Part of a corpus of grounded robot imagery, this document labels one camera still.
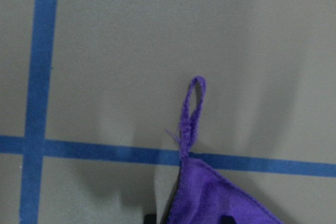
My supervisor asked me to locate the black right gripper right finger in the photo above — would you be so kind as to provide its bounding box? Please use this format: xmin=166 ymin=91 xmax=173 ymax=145
xmin=220 ymin=215 xmax=235 ymax=224

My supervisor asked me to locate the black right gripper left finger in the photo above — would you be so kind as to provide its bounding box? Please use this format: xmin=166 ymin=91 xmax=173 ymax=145
xmin=143 ymin=214 xmax=155 ymax=224

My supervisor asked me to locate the purple microfibre towel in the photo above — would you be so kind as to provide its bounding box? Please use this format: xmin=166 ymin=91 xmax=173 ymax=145
xmin=164 ymin=76 xmax=281 ymax=224

